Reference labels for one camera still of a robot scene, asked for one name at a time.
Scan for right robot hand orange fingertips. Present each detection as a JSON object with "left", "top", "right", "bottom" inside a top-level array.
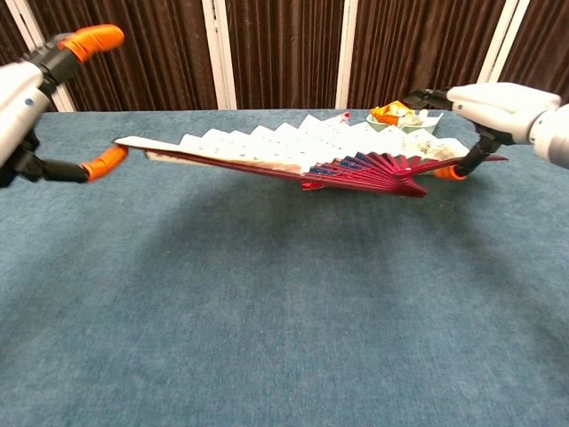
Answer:
[{"left": 402, "top": 82, "right": 562, "bottom": 181}]

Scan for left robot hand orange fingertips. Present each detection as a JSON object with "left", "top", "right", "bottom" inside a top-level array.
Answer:
[{"left": 0, "top": 24, "right": 130, "bottom": 188}]

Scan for red ribbed paper folding fan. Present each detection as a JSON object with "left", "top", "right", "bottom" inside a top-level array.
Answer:
[{"left": 113, "top": 111, "right": 510, "bottom": 200}]

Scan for white crumpled paper scrap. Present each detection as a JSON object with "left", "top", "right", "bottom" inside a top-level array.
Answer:
[{"left": 402, "top": 109, "right": 439, "bottom": 128}]

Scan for orange crumpled snack wrapper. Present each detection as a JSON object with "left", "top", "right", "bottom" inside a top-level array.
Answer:
[{"left": 371, "top": 101, "right": 417, "bottom": 128}]

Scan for mint green dustpan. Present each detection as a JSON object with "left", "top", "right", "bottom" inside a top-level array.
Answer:
[{"left": 366, "top": 110, "right": 445, "bottom": 135}]

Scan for blue snack bag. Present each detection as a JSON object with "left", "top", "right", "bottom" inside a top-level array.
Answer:
[{"left": 301, "top": 110, "right": 355, "bottom": 192}]

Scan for blue velvet table cloth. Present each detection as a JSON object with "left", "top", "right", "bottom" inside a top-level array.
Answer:
[{"left": 0, "top": 108, "right": 569, "bottom": 427}]

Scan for white screen frame post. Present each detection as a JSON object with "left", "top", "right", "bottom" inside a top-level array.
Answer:
[
  {"left": 202, "top": 0, "right": 238, "bottom": 111},
  {"left": 335, "top": 0, "right": 359, "bottom": 110},
  {"left": 477, "top": 0, "right": 533, "bottom": 85},
  {"left": 4, "top": 0, "right": 76, "bottom": 112}
]

